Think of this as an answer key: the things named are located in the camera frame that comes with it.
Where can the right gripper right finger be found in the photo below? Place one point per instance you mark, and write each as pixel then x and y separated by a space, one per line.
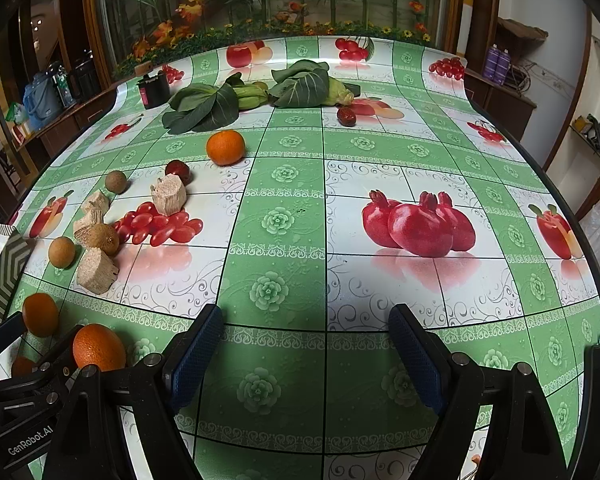
pixel 424 356

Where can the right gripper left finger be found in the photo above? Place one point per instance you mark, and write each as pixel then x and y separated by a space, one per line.
pixel 189 354

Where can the beige root chunk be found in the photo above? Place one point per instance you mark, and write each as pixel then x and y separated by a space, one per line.
pixel 96 201
pixel 96 271
pixel 168 194
pixel 82 227

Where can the brown kiwi fruit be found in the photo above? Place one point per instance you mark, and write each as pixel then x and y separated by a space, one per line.
pixel 116 182
pixel 102 236

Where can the tan round fruit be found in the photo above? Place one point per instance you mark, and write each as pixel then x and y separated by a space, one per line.
pixel 61 252

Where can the dark red jujube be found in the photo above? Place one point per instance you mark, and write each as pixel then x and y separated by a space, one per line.
pixel 346 116
pixel 180 169

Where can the orange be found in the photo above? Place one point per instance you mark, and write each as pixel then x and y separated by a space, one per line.
pixel 226 147

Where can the left bok choy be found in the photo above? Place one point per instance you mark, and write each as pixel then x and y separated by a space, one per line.
pixel 203 107

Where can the bok choy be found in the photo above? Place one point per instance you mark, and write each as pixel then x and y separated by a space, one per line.
pixel 308 84
pixel 203 107

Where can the black jar with pink label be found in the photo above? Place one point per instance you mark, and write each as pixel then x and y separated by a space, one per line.
pixel 154 90

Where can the wooden sideboard cabinet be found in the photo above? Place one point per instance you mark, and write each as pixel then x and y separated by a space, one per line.
pixel 69 124

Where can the right bok choy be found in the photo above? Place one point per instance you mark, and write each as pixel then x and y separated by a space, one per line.
pixel 308 84

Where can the blue bag on shelf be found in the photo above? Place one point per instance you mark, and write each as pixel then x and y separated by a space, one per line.
pixel 41 101

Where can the purple bottles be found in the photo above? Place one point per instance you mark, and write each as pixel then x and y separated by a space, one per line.
pixel 497 65

